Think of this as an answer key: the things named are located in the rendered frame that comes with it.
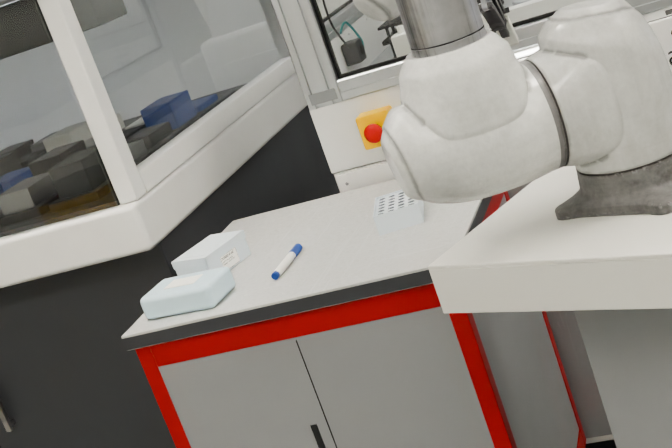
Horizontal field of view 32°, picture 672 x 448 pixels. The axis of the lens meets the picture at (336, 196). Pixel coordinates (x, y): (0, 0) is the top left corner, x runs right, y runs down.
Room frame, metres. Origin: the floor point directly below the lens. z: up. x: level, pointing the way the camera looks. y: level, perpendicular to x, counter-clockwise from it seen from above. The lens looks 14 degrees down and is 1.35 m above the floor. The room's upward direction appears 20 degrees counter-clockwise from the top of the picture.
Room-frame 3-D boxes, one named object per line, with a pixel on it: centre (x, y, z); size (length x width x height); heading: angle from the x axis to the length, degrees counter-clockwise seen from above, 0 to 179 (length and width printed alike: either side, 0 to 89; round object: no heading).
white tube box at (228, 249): (2.14, 0.26, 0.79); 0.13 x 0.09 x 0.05; 143
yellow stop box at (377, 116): (2.34, -0.13, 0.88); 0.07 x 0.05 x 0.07; 69
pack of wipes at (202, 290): (1.98, 0.31, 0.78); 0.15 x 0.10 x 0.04; 63
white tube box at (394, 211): (2.04, -0.10, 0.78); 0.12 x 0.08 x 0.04; 171
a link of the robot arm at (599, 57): (1.52, -0.39, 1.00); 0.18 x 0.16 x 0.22; 95
